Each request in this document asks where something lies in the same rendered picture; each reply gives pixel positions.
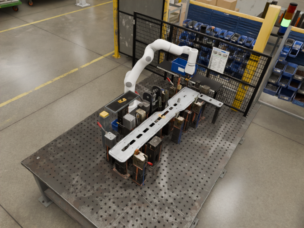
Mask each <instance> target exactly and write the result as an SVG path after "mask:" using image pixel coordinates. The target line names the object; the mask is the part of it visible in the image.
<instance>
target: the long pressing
mask: <svg viewBox="0 0 304 228"><path fill-rule="evenodd" d="M199 95H200V93H199V92H197V91H195V90H192V89H190V88H188V87H184V88H183V89H181V90H180V91H179V92H178V93H176V94H175V95H174V96H173V97H171V98H170V99H169V100H168V102H167V103H168V107H167V108H165V109H164V110H163V111H161V112H155V113H153V114H152V115H151V116H150V117H149V118H147V119H146V120H145V121H144V122H142V123H141V124H140V125H139V126H137V127H136V128H135V129H134V130H133V131H132V132H130V133H129V134H128V135H127V136H126V137H124V138H123V139H122V140H121V141H119V142H118V143H117V144H116V145H114V146H113V147H112V148H111V149H110V150H109V155H110V156H112V157H113V158H115V159H116V160H118V161H119V162H126V161H127V160H128V159H129V158H130V157H131V156H132V155H133V154H134V151H135V150H136V149H137V148H138V149H140V148H141V147H142V146H143V145H144V144H145V143H146V142H147V141H148V140H149V139H150V138H152V137H153V136H154V135H155V134H156V133H157V132H158V131H159V130H160V129H161V128H162V127H163V126H165V125H166V124H167V123H168V122H169V121H170V120H171V119H172V118H173V117H174V116H175V114H176V112H177V111H178V112H181V111H183V110H185V109H186V108H187V107H188V106H189V105H190V104H191V103H192V102H193V101H194V100H195V97H196V96H199ZM184 96H185V97H184ZM178 98H180V102H177V101H178ZM174 104H177V105H176V106H174ZM170 107H172V108H173V109H172V110H169V108H170ZM166 111H169V112H168V113H167V114H166V115H165V116H166V118H165V119H163V118H161V119H160V120H159V121H158V122H157V123H155V122H154V121H155V120H157V119H158V118H159V116H158V115H159V114H162V115H163V114H164V113H165V112H166ZM152 123H155V125H153V126H152V127H150V125H151V124H152ZM146 128H148V129H149V130H148V131H146V132H145V133H144V132H143V131H144V130H145V129H146ZM139 134H142V136H141V137H140V138H139V139H137V138H136V137H137V136H138V135H139ZM132 140H135V142H134V143H133V144H132V145H130V146H128V148H127V149H126V150H125V151H124V152H123V151H121V150H122V149H123V148H124V147H125V146H127V145H128V143H130V142H131V141H132Z"/></svg>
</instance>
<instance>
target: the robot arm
mask: <svg viewBox="0 0 304 228"><path fill-rule="evenodd" d="M160 49H163V50H165V51H168V52H171V53H173V54H176V55H181V54H182V53H185V54H188V55H189V57H188V61H187V64H186V67H185V73H186V74H187V76H186V78H188V77H189V78H188V79H190V78H191V75H195V74H194V72H195V63H196V58H197V54H198V50H197V49H195V48H190V47H188V46H182V47H180V46H178V45H175V44H173V43H170V42H168V41H165V40H163V39H157V40H156V41H154V42H153V43H151V44H149V45H148V46H147V47H146V49H145V52H144V55H143V57H142V58H141V59H140V60H138V62H137V63H136V64H135V66H134V67H133V69H132V70H131V71H128V72H127V73H126V76H125V79H124V84H125V88H124V93H126V92H127V91H129V90H131V91H133V92H135V84H136V81H137V79H138V77H139V75H140V73H141V72H142V70H143V69H144V68H145V66H147V65H148V64H150V63H151V61H152V60H153V57H154V52H155V51H157V50H160ZM189 74H190V75H189ZM136 105H137V102H136V101H135V100H134V101H133V102H132V103H130V104H129V107H128V108H129V109H132V108H134V107H136Z"/></svg>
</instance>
